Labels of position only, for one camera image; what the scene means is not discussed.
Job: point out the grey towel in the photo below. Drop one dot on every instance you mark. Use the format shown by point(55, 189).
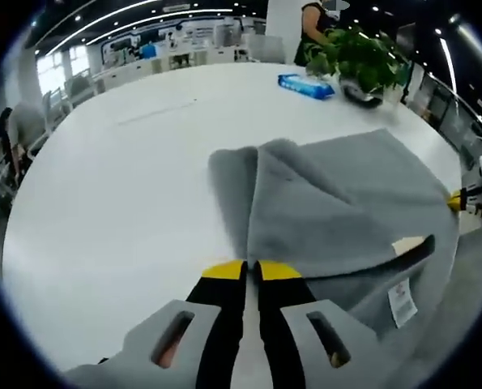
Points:
point(325, 194)

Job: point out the clear plastic cup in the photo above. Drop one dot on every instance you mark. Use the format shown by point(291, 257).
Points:
point(394, 101)

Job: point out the black hanging monitor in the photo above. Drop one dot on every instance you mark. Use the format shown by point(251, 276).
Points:
point(406, 37)

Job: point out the potted green plant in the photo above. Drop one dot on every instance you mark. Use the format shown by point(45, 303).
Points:
point(362, 61)

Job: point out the blue wipes packet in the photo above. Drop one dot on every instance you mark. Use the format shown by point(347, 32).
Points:
point(305, 86)

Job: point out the white office chair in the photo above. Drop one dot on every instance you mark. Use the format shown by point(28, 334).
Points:
point(267, 48)
point(79, 90)
point(55, 106)

